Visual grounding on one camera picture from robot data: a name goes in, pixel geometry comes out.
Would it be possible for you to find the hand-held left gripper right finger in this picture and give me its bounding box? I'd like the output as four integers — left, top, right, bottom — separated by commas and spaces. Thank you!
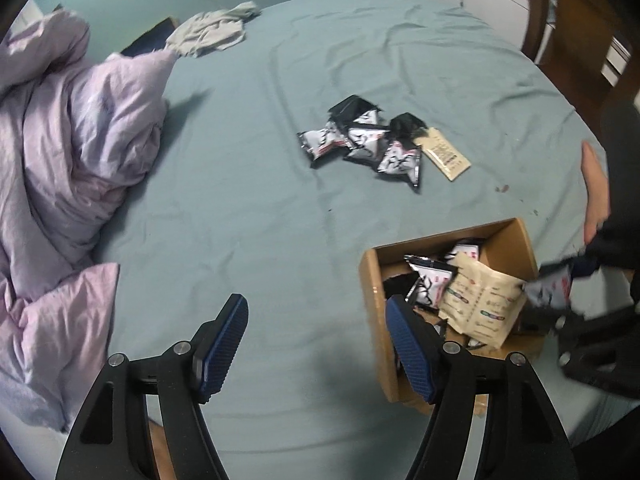
385, 294, 581, 480

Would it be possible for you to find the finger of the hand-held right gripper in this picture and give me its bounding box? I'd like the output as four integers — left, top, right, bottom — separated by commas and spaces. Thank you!
537, 247, 608, 281
522, 300, 640, 397

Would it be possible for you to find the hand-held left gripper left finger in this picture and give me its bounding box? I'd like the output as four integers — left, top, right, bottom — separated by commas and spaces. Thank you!
55, 292, 249, 480

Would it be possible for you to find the black white antler snack packet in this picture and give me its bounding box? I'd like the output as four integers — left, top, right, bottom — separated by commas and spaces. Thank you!
522, 260, 573, 311

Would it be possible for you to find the cardboard box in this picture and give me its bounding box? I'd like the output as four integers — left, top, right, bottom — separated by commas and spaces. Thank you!
359, 217, 547, 417

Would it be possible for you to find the pile of black white packets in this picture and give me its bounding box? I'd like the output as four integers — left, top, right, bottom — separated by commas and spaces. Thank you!
296, 95, 426, 193
382, 240, 486, 356

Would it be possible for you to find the wooden chair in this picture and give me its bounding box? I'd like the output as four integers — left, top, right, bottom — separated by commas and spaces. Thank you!
520, 0, 640, 136

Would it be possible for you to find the purple quilt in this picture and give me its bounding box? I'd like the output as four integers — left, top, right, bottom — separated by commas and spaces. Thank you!
0, 7, 178, 433

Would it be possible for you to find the grey garment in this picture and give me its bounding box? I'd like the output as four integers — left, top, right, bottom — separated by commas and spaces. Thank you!
165, 1, 261, 58

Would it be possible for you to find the dark blue pillow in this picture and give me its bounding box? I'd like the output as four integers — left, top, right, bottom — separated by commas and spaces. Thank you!
120, 16, 181, 58

